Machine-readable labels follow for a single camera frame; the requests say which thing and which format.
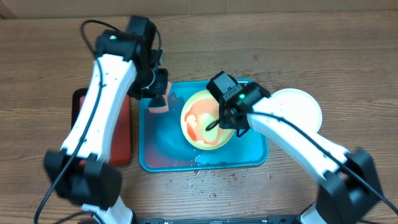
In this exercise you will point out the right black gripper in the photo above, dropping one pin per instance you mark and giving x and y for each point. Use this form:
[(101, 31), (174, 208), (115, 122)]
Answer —
[(229, 121)]

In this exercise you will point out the dark red tray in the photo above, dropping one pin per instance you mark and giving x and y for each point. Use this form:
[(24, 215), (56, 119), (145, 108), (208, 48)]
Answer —
[(121, 142)]

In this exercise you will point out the red sponge with green pad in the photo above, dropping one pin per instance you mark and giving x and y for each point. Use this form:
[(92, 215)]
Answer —
[(160, 103)]

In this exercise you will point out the teal plastic tray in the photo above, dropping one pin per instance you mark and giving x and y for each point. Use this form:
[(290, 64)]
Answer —
[(164, 148)]

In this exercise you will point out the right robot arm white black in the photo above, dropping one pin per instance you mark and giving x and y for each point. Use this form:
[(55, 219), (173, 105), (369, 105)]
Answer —
[(348, 184)]

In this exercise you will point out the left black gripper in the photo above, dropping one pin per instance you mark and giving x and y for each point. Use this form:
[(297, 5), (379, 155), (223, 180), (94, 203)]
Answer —
[(161, 85)]

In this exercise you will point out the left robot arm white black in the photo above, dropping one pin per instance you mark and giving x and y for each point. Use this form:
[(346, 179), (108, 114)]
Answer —
[(125, 64)]

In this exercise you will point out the white plate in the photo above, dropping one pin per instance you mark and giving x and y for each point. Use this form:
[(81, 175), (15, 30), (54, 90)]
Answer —
[(300, 108)]

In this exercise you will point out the black rail at table edge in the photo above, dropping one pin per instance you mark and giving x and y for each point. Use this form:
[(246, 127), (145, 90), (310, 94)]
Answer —
[(271, 219)]

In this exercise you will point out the yellow-green plate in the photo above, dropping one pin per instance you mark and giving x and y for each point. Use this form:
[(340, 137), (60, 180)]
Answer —
[(200, 110)]

